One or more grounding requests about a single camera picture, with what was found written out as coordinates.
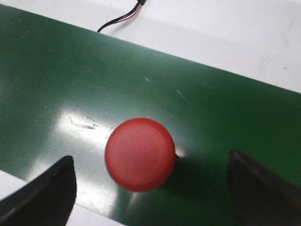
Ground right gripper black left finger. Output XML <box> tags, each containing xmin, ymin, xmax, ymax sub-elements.
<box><xmin>0</xmin><ymin>155</ymin><xmax>77</xmax><ymax>226</ymax></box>

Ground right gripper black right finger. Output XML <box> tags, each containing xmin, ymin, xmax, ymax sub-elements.
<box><xmin>227</xmin><ymin>150</ymin><xmax>301</xmax><ymax>226</ymax></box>

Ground red push button front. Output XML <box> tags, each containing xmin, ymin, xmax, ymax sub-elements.
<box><xmin>104</xmin><ymin>118</ymin><xmax>176</xmax><ymax>193</ymax></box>

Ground green conveyor belt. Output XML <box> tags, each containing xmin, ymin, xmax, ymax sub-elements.
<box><xmin>0</xmin><ymin>5</ymin><xmax>301</xmax><ymax>226</ymax></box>

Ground black red sensor cable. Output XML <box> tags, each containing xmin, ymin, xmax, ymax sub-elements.
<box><xmin>97</xmin><ymin>0</ymin><xmax>146</xmax><ymax>33</ymax></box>

